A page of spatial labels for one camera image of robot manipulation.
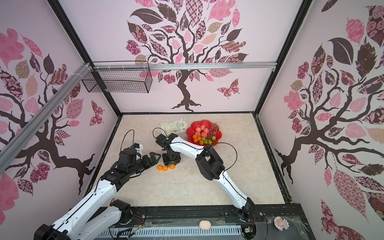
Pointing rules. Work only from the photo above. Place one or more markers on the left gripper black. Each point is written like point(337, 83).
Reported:
point(149, 164)

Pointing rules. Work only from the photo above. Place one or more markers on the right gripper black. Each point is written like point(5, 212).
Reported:
point(166, 162)

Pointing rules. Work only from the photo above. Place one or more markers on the red flower-shaped fruit bowl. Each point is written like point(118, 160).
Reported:
point(191, 131)

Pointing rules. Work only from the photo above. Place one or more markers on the purple fake grape bunch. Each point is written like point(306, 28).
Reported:
point(213, 130)

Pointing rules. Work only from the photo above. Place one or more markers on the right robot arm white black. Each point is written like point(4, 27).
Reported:
point(211, 167)

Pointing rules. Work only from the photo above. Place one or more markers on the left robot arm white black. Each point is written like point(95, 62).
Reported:
point(83, 222)

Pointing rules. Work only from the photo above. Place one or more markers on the pink round sticker toy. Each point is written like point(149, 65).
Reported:
point(281, 224)

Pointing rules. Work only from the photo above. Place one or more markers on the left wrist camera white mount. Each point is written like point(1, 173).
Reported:
point(139, 150)

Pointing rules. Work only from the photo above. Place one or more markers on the white slotted cable duct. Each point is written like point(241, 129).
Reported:
point(173, 233)

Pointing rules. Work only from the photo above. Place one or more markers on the black wire basket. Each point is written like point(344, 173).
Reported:
point(119, 77)

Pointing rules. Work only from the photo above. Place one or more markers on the aluminium rail back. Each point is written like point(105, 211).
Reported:
point(169, 67)

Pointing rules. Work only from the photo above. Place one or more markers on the aluminium rail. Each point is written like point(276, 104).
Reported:
point(169, 67)
point(12, 149)

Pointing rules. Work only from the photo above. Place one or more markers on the aluminium rail left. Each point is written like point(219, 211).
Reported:
point(12, 149)

